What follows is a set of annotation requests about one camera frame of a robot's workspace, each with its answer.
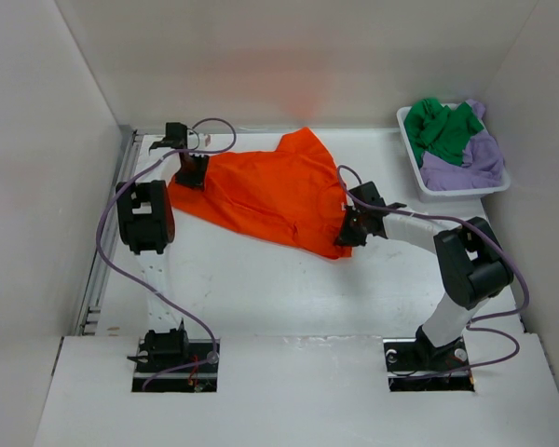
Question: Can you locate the lavender t-shirt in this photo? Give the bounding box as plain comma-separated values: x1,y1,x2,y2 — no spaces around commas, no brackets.
418,100,504,191

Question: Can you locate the green t-shirt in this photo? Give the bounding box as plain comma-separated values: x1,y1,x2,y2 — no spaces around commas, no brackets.
403,98,484,168

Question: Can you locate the white plastic bin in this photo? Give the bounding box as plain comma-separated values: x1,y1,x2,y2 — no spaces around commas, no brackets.
396,106,511,203

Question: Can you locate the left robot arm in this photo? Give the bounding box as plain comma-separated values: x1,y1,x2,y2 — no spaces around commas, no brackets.
116,123,198,373

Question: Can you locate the orange t-shirt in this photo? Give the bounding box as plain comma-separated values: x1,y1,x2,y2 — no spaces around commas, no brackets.
168,128,352,260

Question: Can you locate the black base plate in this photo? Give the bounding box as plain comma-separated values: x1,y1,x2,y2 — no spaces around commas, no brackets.
131,339,219,394
383,338,474,392

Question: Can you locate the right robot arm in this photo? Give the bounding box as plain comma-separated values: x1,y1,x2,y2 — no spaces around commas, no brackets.
334,182,514,377

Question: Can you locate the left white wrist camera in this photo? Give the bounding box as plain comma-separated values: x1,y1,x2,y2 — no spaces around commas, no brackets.
187,130,211,150

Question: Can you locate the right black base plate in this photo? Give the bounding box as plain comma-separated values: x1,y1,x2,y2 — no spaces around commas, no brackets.
383,338,474,392

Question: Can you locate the aluminium rail left edge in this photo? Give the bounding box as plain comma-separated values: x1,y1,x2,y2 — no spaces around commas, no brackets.
71,125,139,336

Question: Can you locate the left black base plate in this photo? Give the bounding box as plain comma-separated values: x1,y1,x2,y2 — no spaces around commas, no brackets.
131,339,219,394

